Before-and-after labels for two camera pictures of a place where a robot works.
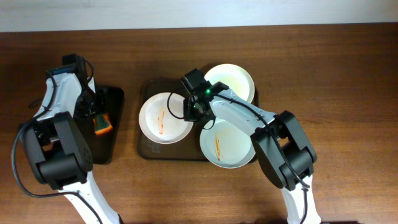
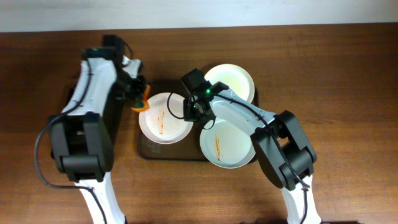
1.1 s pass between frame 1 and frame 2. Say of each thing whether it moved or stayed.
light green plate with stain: stayed
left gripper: moved
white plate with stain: stayed
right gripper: stayed
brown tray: stayed
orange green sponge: moved
